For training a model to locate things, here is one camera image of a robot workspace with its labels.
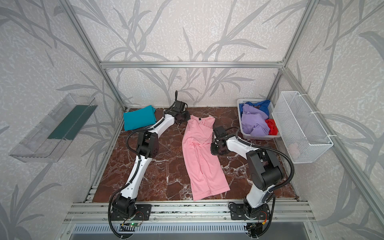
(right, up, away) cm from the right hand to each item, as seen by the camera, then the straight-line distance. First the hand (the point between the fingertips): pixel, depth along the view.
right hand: (214, 147), depth 95 cm
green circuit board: (-40, -33, -24) cm, 57 cm away
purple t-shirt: (+24, +17, -5) cm, 30 cm away
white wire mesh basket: (+35, +10, -33) cm, 49 cm away
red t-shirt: (+38, +15, +2) cm, 41 cm away
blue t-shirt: (+38, +29, +17) cm, 51 cm away
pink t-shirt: (-5, -15, -10) cm, 19 cm away
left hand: (-16, +24, +17) cm, 33 cm away
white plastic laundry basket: (+18, +8, -6) cm, 21 cm away
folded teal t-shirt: (-56, +19, +20) cm, 62 cm away
